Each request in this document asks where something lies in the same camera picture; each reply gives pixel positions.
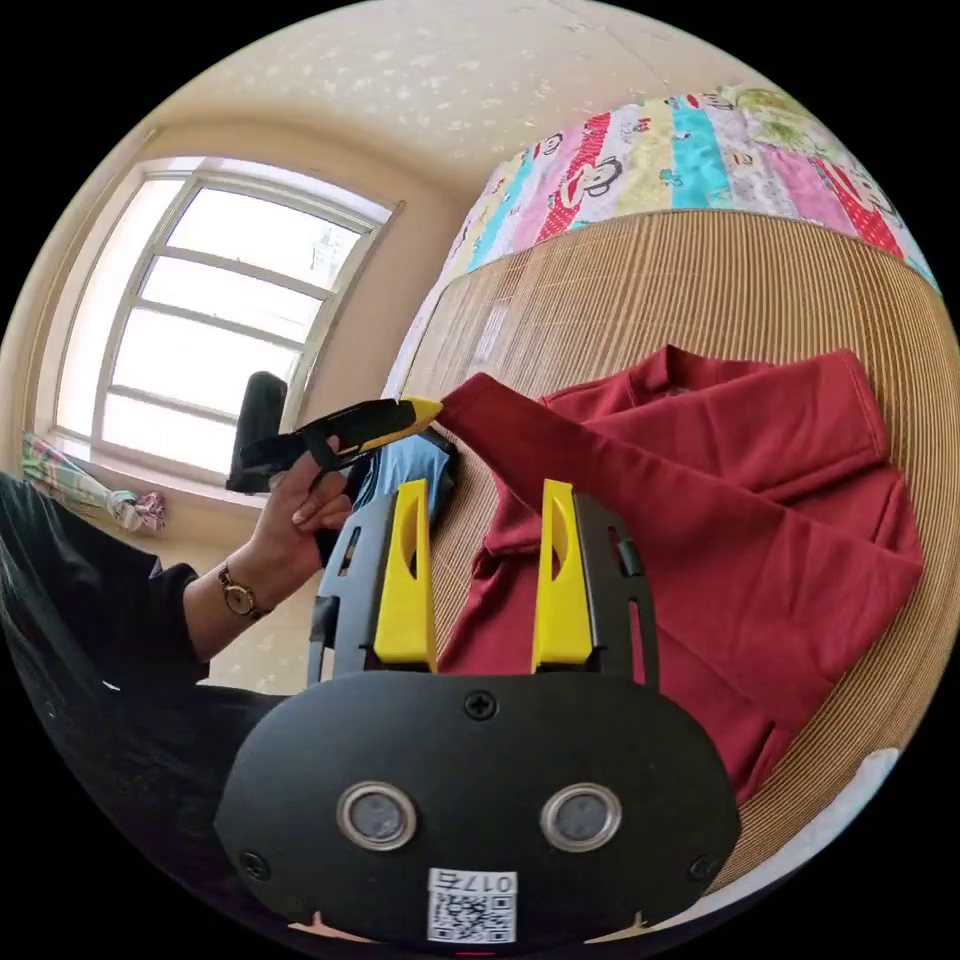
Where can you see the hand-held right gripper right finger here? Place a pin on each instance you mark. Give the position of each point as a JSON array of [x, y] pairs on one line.
[[561, 600]]

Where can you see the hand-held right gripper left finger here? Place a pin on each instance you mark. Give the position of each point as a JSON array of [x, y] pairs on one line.
[[405, 592]]

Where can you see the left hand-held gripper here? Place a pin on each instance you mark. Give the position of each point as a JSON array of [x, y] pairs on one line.
[[352, 429]]

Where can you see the red long sleeve sweater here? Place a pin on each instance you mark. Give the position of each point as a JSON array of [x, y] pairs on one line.
[[712, 525]]

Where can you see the person's left forearm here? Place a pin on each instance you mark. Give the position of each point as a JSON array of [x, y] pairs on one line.
[[217, 607]]

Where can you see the person's left hand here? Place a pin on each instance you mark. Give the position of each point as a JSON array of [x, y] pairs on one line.
[[289, 536]]

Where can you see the blue garment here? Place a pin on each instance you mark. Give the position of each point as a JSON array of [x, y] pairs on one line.
[[405, 465]]

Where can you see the window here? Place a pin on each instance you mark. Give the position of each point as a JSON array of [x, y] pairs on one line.
[[225, 300]]

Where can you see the bed with woven mat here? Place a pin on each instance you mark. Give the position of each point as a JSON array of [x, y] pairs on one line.
[[675, 285]]

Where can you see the person's body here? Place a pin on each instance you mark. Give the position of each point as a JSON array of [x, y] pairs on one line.
[[82, 645]]

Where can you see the checked cloth bundle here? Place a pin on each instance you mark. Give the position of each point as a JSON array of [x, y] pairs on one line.
[[90, 487]]

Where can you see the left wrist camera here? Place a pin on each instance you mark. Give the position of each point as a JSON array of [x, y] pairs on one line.
[[259, 427]]

